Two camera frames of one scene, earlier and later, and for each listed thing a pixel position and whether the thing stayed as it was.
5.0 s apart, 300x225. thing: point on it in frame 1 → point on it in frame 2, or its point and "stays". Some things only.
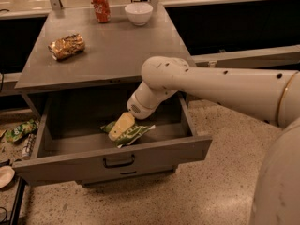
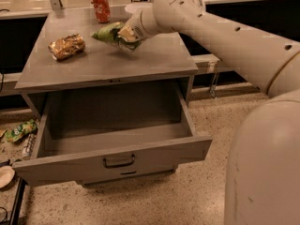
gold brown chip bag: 67,47 stays
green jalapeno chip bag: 129,136 → 111,34
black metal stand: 21,186 stays
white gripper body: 138,108 → 135,24
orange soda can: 101,7 stays
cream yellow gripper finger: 124,124 → 127,34
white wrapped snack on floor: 28,148 stays
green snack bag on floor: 21,130 stays
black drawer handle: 118,166 stays
